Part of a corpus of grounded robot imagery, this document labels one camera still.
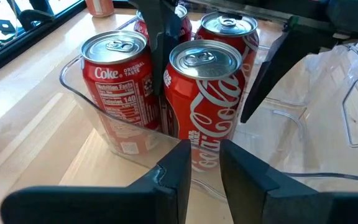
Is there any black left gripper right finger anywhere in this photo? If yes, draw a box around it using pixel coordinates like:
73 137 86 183
219 139 358 224

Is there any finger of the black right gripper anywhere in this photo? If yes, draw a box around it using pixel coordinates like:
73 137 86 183
128 0 183 96
240 15 337 124

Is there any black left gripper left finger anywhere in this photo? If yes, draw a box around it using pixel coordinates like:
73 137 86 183
0 139 193 224

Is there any red Coca-Cola can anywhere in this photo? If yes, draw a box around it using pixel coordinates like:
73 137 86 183
159 39 247 175
80 30 161 156
194 11 260 91
134 4 194 44

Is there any clear plastic bin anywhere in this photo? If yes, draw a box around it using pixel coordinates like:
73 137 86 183
58 12 358 205

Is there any Spindrift grapefruit sparkling water can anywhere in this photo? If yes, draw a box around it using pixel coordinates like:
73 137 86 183
85 0 115 18

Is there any black metal table frame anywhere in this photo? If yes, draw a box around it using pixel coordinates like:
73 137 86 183
0 0 88 82

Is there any black frame hook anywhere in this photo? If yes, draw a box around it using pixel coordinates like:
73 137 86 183
17 8 55 32

